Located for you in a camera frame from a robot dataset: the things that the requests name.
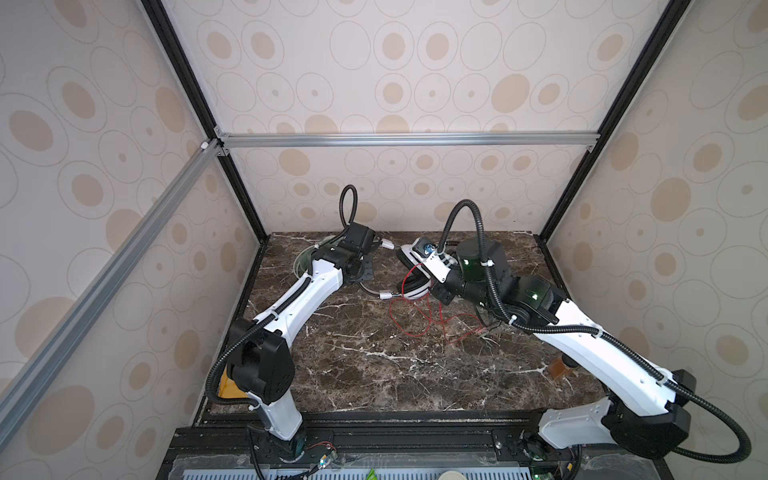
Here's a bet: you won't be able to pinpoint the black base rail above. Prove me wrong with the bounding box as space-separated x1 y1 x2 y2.
156 412 672 479

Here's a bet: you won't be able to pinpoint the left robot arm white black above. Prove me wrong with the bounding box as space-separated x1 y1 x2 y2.
204 222 384 460

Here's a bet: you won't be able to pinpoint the left diagonal aluminium frame bar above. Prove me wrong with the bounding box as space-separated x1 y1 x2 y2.
1 138 223 449

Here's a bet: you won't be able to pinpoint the red headphone cable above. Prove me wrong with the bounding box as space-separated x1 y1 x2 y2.
386 263 490 346

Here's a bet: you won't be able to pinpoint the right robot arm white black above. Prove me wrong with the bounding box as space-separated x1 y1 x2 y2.
412 237 752 464

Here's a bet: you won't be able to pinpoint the amber bottle black cap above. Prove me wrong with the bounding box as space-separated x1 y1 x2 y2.
547 353 580 380

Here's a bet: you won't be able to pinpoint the horizontal aluminium frame bar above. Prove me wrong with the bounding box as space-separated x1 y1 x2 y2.
220 131 600 149

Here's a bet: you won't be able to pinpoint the mint green headphones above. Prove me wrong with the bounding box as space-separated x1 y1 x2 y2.
292 236 336 278

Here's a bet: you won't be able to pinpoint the yellow green snack bag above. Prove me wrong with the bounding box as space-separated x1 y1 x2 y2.
218 370 247 399

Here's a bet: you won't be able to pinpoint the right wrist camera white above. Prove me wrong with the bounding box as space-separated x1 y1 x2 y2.
406 237 457 283

